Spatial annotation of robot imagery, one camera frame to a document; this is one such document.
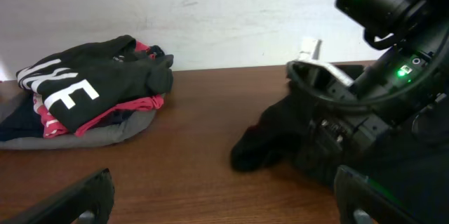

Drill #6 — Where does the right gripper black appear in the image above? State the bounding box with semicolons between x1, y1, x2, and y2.
287;61;417;186

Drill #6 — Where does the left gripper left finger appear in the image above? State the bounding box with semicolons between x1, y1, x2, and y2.
1;169;115;224

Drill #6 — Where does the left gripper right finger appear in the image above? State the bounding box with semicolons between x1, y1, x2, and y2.
334;166;421;224

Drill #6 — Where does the black t-shirt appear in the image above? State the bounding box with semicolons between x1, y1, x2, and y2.
229;64;449;224

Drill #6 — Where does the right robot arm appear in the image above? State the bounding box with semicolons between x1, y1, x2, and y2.
287;0;448;171

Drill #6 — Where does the red folded shirt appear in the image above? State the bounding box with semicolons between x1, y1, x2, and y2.
32;40;165;139

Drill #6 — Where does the grey folded shirt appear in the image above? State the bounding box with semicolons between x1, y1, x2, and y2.
1;93;163;150

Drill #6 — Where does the navy folded shirt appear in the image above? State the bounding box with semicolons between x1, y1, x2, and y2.
0;44;166;143

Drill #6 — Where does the black Nike folded shirt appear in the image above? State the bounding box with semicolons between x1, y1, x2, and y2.
15;34;175;133

